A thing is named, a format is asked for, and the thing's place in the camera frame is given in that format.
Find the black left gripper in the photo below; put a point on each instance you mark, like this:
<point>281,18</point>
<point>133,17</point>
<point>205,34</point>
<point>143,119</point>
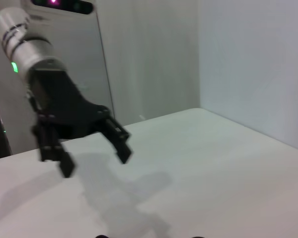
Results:
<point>62,104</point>

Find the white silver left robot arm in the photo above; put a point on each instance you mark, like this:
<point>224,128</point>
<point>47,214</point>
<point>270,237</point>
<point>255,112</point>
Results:
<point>27,47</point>

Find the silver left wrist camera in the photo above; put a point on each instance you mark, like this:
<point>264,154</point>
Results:
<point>64,5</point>

